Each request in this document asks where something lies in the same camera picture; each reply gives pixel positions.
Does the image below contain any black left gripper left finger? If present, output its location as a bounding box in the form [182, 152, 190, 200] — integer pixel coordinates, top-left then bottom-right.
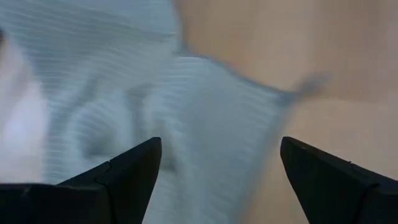
[0, 136, 162, 224]

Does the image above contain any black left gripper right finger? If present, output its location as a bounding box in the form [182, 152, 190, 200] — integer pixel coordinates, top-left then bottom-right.
[280, 136, 398, 224]

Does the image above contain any grey microfiber towel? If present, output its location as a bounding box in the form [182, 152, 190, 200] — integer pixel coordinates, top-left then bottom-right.
[0, 0, 330, 224]

